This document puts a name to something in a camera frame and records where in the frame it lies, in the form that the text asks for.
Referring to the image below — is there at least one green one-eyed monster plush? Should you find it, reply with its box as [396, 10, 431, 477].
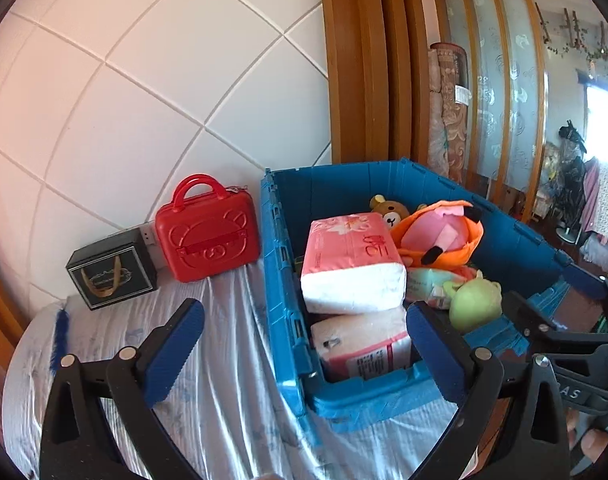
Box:
[443, 271, 502, 334]

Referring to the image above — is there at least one rolled patterned fabric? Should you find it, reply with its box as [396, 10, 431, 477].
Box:
[428, 42, 472, 184]

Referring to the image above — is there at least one brown bear plush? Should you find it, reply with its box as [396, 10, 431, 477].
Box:
[369, 194, 410, 230]

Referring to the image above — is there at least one white pink tissue pack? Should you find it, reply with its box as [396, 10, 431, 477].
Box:
[310, 307, 412, 382]

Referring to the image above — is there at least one light blue bed sheet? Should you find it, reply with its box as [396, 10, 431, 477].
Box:
[1, 263, 456, 479]

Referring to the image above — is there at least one white wall socket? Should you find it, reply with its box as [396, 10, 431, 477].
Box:
[139, 222, 156, 246]

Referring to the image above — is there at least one red mini suitcase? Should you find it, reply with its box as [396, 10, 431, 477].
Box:
[154, 174, 261, 283]

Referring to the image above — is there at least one blue feather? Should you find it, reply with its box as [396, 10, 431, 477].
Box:
[49, 309, 70, 375]

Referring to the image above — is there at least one wooden frame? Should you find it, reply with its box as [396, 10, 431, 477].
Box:
[322, 0, 547, 221]

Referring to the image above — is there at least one pink pig plush orange dress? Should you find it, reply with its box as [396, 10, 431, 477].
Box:
[391, 200, 484, 271]

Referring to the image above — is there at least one blue plastic storage crate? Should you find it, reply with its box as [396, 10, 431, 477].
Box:
[261, 159, 604, 432]

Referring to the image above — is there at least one black gift box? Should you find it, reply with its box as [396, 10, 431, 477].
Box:
[65, 228, 158, 311]

